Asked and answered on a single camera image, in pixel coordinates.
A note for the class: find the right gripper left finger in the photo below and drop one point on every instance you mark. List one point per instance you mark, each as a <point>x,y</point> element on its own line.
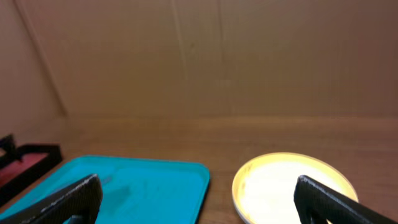
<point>77,203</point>

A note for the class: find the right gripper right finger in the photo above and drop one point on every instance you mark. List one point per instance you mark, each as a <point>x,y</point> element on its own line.
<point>317,203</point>

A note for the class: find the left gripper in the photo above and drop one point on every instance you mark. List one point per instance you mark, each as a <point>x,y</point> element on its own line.
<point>12,151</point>

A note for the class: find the green rimmed yellow plate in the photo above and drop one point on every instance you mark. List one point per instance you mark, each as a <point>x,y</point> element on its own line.
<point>263,188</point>

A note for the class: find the dark tray with red liquid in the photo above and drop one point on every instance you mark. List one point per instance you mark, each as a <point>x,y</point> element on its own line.
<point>17,174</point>

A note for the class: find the teal plastic serving tray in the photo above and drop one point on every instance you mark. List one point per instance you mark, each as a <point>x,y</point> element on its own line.
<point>134,190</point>

